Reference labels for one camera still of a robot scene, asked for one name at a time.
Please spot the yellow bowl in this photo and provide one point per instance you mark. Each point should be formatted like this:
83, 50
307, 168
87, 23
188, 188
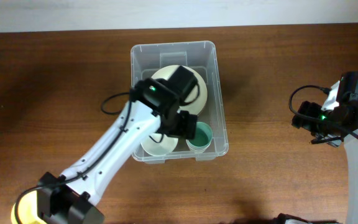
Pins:
27, 209

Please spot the clear plastic storage bin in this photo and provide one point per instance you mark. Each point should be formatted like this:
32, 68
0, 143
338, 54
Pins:
146, 59

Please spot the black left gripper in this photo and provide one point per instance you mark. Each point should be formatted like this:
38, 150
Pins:
186, 129

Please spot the mint green cup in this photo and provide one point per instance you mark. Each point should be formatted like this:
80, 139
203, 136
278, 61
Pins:
203, 134

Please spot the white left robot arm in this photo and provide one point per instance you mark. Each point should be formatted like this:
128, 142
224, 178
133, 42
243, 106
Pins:
153, 107

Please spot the cream cup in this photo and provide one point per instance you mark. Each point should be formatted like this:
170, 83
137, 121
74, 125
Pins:
197, 149

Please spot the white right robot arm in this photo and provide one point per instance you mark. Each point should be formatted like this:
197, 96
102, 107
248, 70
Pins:
345, 93

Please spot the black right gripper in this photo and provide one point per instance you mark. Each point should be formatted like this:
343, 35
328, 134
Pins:
307, 124

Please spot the white bowl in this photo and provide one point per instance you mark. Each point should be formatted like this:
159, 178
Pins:
159, 145

